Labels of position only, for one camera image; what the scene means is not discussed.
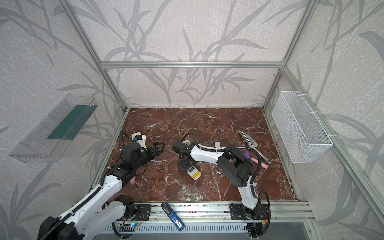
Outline white remote red keypad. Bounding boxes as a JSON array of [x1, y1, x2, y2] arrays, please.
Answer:
[[187, 166, 202, 181]]

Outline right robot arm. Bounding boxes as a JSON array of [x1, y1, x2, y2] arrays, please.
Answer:
[[173, 141, 261, 210]]

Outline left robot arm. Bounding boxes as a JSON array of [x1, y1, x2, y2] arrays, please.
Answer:
[[38, 142, 166, 240]]

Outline pink chalk stick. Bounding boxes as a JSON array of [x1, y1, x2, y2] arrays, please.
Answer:
[[130, 177, 136, 186]]

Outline metal tongs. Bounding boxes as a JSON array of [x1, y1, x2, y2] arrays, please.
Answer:
[[240, 131, 272, 165]]

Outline purple pink garden fork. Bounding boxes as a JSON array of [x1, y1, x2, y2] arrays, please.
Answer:
[[243, 150, 268, 169]]

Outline blue black utility knife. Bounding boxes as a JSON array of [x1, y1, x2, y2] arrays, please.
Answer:
[[161, 202, 185, 231]]

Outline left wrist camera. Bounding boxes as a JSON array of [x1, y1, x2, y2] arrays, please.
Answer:
[[133, 135, 147, 149]]

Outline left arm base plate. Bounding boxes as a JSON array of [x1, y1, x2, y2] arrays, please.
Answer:
[[132, 204, 152, 222]]

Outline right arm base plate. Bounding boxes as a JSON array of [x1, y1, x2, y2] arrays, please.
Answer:
[[230, 202, 270, 221]]

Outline clear plastic wall bin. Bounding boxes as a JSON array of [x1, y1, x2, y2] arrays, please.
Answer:
[[9, 94, 98, 163]]

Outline white wire mesh basket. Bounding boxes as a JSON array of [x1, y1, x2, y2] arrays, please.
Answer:
[[272, 91, 333, 164]]

